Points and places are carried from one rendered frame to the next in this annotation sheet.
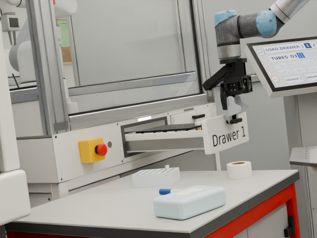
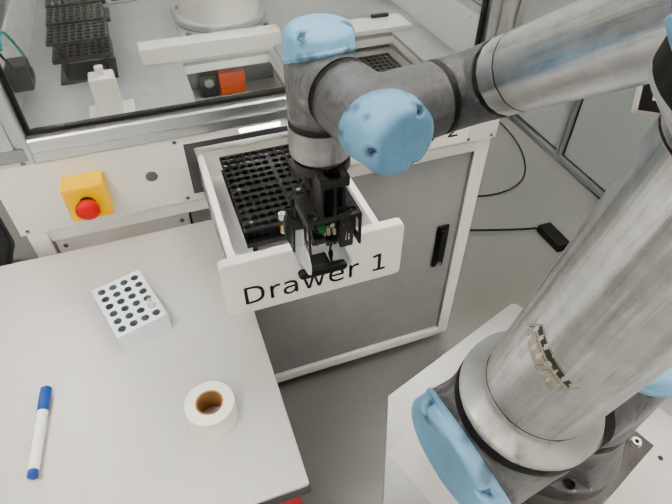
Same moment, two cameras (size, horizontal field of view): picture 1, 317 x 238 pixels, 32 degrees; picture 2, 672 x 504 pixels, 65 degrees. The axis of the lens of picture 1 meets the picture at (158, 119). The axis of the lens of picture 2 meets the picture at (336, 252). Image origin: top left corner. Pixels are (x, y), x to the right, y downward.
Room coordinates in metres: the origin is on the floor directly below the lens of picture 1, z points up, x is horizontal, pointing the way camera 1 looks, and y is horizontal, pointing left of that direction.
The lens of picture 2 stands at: (1.36, -0.58, 1.46)
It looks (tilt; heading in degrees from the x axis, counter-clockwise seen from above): 44 degrees down; 35
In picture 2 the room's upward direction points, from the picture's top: straight up
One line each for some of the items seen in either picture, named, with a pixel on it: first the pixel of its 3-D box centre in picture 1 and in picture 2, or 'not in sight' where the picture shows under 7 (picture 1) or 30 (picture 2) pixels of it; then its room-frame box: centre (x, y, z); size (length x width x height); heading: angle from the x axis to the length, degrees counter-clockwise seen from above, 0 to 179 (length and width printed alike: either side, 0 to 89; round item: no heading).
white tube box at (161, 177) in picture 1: (156, 177); (131, 309); (1.62, 0.03, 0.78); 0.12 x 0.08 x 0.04; 72
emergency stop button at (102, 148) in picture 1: (100, 149); (88, 208); (1.69, 0.19, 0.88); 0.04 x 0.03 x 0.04; 145
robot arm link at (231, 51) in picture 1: (229, 53); (322, 138); (1.79, -0.26, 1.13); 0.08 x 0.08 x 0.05
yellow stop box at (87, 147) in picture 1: (92, 149); (87, 197); (1.71, 0.22, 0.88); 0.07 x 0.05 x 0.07; 145
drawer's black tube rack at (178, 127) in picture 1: (176, 135); (280, 195); (1.92, -0.06, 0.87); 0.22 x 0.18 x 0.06; 55
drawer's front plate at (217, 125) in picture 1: (226, 131); (315, 266); (1.81, -0.22, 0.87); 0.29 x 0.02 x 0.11; 145
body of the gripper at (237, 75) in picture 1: (234, 77); (323, 196); (1.78, -0.26, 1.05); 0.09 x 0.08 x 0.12; 55
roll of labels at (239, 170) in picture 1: (239, 170); (211, 409); (1.57, -0.21, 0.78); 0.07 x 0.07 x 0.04
